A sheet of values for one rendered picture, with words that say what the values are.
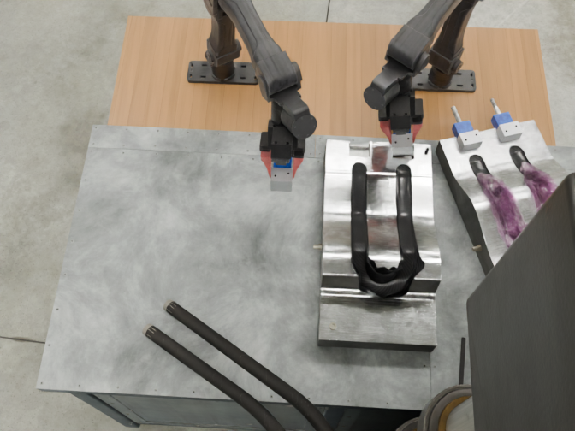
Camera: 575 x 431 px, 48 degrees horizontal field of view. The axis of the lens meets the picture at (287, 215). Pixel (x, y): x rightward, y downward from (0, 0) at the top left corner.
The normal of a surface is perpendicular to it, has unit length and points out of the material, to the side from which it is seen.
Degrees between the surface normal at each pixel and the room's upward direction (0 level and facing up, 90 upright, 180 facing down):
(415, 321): 0
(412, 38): 16
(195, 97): 0
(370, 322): 0
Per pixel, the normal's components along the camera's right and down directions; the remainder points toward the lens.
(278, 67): 0.11, -0.22
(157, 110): 0.00, -0.43
